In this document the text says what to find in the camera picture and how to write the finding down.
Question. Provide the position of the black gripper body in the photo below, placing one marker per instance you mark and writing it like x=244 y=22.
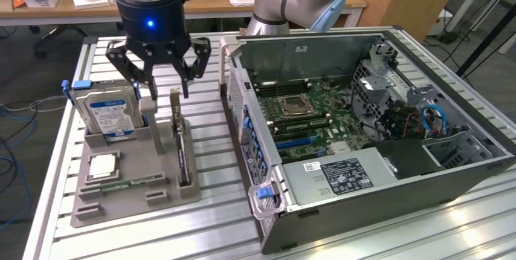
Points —
x=158 y=39

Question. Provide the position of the hard disk with blue carrier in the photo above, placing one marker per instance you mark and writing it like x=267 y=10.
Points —
x=107 y=115

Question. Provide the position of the wooden desk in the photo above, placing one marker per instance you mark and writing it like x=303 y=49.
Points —
x=226 y=12

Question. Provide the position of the black office chair base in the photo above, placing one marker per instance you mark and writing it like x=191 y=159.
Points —
x=52 y=34

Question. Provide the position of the CPU socket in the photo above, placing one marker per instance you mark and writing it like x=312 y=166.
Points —
x=296 y=105

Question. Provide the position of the silver CPU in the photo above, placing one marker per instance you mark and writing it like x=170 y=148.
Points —
x=103 y=166

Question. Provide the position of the orange card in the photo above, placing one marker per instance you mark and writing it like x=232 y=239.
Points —
x=18 y=2

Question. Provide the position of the blue expansion slot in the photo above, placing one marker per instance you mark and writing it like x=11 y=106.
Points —
x=296 y=142

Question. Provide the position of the green RAM stick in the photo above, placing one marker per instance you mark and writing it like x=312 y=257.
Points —
x=120 y=185

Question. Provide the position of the green motherboard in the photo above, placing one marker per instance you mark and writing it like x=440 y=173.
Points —
x=343 y=127

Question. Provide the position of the grey parts rack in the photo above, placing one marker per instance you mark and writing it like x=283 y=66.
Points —
x=132 y=199

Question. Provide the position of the metal disk bay cage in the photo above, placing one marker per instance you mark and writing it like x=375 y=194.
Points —
x=375 y=84

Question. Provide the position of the square silver chipset heatsink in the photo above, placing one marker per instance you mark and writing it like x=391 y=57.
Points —
x=340 y=148

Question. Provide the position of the blue case latch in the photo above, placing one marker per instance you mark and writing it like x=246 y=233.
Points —
x=266 y=194

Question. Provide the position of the grey power supply unit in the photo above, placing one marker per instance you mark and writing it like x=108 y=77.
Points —
x=302 y=190

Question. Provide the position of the wooden cabinet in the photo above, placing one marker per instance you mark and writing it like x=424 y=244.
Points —
x=403 y=0

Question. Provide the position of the open grey PC case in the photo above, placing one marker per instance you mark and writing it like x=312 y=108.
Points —
x=363 y=217

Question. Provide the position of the black metal stand pole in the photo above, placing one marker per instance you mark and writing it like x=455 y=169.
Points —
x=487 y=31

